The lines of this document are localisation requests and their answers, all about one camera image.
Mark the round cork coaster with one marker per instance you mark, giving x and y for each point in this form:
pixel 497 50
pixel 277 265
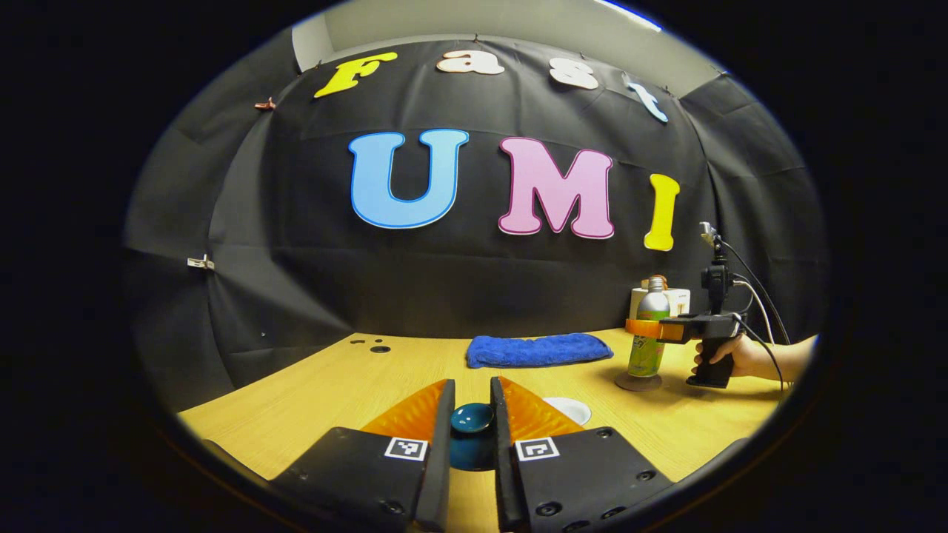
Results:
pixel 638 383

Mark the teal teacup lid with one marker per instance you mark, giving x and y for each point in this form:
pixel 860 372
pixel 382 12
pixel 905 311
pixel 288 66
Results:
pixel 472 418

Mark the copper clip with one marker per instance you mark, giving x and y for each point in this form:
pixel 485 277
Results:
pixel 264 104

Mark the white teal teacup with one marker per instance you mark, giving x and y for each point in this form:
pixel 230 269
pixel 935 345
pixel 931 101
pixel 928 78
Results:
pixel 570 411

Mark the toast slice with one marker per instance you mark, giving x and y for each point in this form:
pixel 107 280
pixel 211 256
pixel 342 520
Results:
pixel 663 281

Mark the silver green label water bottle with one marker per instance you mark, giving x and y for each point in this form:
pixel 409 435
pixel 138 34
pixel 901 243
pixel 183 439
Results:
pixel 652 303

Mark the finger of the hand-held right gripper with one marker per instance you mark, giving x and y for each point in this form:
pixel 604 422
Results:
pixel 648 329

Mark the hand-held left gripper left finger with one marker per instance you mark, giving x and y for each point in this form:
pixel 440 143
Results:
pixel 442 474

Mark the black backdrop cloth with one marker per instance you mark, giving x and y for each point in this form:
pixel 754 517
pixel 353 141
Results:
pixel 444 281

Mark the white toaster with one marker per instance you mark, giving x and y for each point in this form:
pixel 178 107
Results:
pixel 680 300

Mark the silver metal clip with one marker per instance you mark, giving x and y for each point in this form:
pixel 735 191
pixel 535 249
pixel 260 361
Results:
pixel 200 262

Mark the blue towel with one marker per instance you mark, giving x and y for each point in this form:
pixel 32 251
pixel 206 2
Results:
pixel 537 349

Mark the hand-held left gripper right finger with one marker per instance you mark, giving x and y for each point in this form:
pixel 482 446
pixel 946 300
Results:
pixel 503 474

